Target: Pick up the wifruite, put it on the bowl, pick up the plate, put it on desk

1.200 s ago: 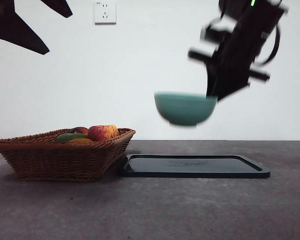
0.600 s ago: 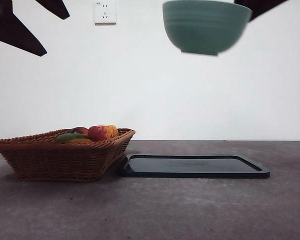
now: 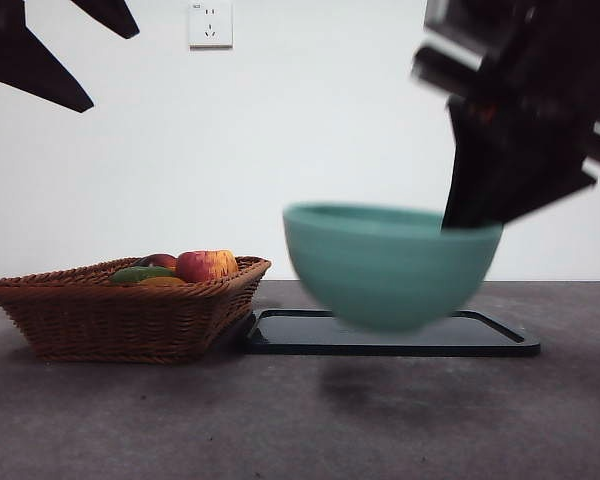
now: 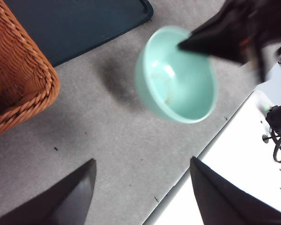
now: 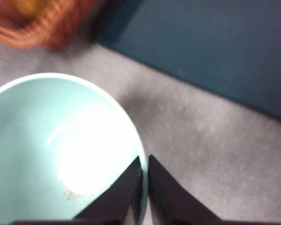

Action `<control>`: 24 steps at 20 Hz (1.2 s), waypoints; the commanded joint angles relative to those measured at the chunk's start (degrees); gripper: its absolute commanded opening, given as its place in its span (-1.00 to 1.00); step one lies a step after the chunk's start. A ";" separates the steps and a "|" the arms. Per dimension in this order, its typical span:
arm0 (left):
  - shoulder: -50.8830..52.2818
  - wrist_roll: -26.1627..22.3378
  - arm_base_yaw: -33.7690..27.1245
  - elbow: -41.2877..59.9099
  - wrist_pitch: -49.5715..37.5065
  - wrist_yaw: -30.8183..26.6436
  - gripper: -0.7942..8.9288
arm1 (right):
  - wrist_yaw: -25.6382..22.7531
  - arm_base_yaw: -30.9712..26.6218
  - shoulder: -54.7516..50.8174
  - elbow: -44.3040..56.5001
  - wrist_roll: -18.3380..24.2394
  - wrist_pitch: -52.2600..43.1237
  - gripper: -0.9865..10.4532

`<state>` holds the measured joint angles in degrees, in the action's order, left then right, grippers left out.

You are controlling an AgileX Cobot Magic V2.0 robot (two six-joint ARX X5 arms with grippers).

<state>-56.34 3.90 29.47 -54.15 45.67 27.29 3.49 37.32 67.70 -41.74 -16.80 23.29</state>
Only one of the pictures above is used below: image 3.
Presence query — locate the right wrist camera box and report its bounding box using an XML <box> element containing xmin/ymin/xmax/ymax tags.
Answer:
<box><xmin>423</xmin><ymin>0</ymin><xmax>529</xmax><ymax>59</ymax></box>

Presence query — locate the white wall socket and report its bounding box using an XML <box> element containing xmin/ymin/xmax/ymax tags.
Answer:
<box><xmin>188</xmin><ymin>1</ymin><xmax>234</xmax><ymax>50</ymax></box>

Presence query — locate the brown wicker basket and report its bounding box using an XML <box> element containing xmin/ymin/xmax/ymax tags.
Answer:
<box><xmin>0</xmin><ymin>255</ymin><xmax>272</xmax><ymax>365</ymax></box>

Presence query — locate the dark red fruit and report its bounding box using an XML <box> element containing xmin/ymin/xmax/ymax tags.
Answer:
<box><xmin>138</xmin><ymin>253</ymin><xmax>178</xmax><ymax>272</ymax></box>

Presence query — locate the green fruit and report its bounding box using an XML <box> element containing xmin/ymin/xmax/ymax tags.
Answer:
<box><xmin>110</xmin><ymin>265</ymin><xmax>178</xmax><ymax>285</ymax></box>

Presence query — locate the black rectangular tray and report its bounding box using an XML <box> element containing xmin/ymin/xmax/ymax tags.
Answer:
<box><xmin>243</xmin><ymin>308</ymin><xmax>541</xmax><ymax>358</ymax></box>

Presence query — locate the teal ceramic bowl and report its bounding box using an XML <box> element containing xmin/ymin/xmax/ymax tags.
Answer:
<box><xmin>282</xmin><ymin>201</ymin><xmax>505</xmax><ymax>334</ymax></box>

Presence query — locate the red and yellow apple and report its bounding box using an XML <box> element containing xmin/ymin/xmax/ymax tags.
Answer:
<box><xmin>174</xmin><ymin>249</ymin><xmax>239</xmax><ymax>284</ymax></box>

